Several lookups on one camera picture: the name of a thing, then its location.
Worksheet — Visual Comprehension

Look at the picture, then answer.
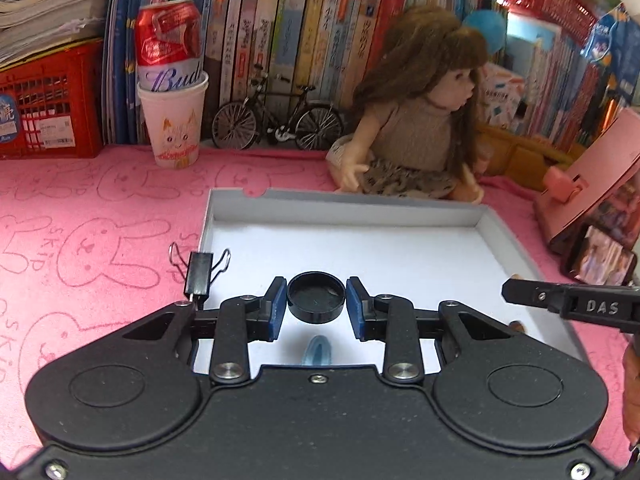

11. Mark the large blue plush toy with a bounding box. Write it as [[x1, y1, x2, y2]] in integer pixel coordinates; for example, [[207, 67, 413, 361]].
[[462, 8, 509, 56]]

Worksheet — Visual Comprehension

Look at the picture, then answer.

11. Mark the miniature black bicycle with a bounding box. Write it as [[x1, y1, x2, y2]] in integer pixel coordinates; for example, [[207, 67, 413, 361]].
[[211, 64, 346, 152]]

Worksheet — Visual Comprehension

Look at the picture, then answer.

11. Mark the black round lens cap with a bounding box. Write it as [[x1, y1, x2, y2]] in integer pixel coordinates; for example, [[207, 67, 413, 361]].
[[286, 271, 347, 324]]

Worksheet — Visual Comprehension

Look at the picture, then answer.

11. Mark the red drink can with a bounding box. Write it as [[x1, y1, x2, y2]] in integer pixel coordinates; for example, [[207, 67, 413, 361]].
[[135, 0, 205, 95]]

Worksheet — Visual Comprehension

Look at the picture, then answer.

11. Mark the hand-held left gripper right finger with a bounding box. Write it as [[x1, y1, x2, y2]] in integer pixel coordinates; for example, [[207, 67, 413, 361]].
[[345, 276, 526, 386]]

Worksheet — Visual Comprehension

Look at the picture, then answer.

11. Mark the white paper cup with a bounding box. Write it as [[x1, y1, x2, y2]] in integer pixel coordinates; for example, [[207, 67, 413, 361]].
[[136, 71, 209, 168]]

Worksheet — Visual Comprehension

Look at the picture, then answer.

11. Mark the smartphone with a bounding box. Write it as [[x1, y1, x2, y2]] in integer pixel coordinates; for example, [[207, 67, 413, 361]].
[[567, 225, 639, 286]]

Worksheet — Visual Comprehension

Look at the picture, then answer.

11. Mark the brown-haired doll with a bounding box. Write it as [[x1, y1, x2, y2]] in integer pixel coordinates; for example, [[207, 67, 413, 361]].
[[326, 6, 490, 205]]

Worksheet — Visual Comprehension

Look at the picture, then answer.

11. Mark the red plastic crate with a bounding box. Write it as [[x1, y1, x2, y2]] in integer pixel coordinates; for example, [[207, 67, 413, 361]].
[[0, 37, 105, 159]]

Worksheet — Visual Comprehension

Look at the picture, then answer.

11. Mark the white printed box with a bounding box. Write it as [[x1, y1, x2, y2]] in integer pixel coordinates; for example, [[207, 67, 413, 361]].
[[480, 62, 529, 134]]

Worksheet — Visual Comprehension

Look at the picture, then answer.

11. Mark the stack of lying books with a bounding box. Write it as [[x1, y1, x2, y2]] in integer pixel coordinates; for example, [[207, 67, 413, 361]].
[[0, 0, 114, 68]]

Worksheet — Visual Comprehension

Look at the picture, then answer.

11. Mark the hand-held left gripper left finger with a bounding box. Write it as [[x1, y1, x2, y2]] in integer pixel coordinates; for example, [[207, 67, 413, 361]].
[[120, 276, 288, 386]]

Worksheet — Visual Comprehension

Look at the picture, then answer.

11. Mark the blue carton box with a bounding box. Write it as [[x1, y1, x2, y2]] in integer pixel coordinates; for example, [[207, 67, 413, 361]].
[[582, 2, 640, 107]]

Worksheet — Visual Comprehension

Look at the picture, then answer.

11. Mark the red plastic basket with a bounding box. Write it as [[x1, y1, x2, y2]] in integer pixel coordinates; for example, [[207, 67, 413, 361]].
[[502, 0, 601, 47]]

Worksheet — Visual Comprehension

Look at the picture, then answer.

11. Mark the translucent blue ring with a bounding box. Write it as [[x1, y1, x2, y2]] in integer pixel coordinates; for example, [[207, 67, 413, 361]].
[[302, 335, 334, 367]]

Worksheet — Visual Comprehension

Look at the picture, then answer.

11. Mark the person's right hand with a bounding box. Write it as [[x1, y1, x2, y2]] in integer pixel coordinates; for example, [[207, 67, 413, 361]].
[[623, 340, 640, 453]]

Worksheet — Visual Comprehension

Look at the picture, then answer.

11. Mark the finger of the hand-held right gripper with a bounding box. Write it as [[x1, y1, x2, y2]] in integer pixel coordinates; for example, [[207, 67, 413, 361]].
[[502, 275, 567, 312]]

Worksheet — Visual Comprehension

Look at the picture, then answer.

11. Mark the pink bunny print mat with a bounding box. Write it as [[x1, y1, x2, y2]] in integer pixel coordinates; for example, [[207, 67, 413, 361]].
[[0, 144, 640, 466]]

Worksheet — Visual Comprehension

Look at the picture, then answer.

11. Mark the row of standing books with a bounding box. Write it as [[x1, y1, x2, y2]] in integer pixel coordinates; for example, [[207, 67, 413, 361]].
[[102, 0, 640, 152]]

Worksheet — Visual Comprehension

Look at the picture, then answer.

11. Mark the pink phone stand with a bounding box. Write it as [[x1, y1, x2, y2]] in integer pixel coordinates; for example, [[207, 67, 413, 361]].
[[532, 107, 640, 257]]

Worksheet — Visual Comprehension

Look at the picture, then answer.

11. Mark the black binder clip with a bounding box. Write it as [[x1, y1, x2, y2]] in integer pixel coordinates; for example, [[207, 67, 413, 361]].
[[169, 242, 232, 311]]

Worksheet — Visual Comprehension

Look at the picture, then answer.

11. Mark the white cardboard box tray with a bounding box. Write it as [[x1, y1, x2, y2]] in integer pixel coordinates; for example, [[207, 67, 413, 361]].
[[192, 187, 587, 376]]

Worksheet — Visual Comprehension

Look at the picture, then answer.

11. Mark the wooden desk organizer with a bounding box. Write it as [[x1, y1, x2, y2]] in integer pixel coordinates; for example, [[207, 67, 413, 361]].
[[475, 125, 576, 192]]

